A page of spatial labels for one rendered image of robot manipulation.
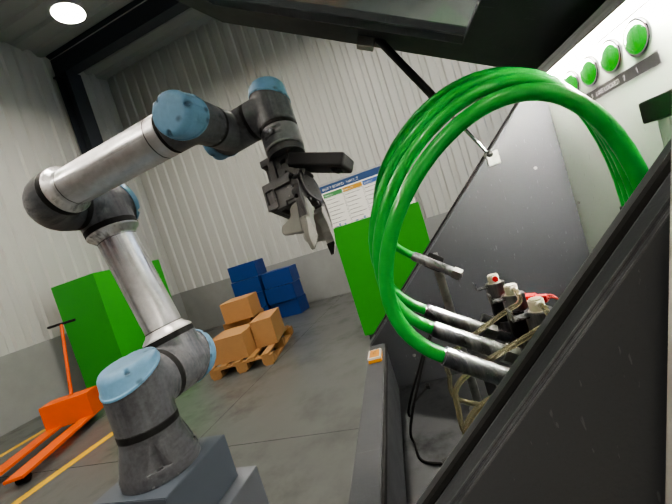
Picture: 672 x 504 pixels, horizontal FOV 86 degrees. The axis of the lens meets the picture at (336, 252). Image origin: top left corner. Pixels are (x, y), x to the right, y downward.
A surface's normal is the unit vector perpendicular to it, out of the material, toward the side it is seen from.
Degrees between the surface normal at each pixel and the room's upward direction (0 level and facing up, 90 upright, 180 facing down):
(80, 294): 90
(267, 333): 90
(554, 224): 90
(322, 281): 90
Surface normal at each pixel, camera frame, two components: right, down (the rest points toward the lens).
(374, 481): -0.30, -0.95
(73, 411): 0.14, 0.00
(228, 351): -0.12, 0.09
